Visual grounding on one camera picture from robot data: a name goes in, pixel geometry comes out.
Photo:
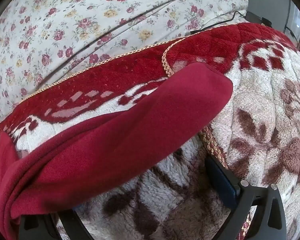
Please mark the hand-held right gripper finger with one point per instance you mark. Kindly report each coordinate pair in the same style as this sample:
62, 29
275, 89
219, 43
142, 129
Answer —
222, 182

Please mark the red fleece garment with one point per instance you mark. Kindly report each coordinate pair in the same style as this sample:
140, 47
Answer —
115, 142

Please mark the red and white plush blanket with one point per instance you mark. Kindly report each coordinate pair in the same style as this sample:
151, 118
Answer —
265, 105

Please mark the black power adapter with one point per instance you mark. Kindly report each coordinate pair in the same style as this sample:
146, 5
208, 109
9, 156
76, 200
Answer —
253, 17

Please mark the white cabinet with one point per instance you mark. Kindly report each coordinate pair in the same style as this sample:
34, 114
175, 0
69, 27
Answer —
298, 22

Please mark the white floral quilt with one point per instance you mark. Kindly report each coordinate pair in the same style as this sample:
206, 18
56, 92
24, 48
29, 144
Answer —
65, 17

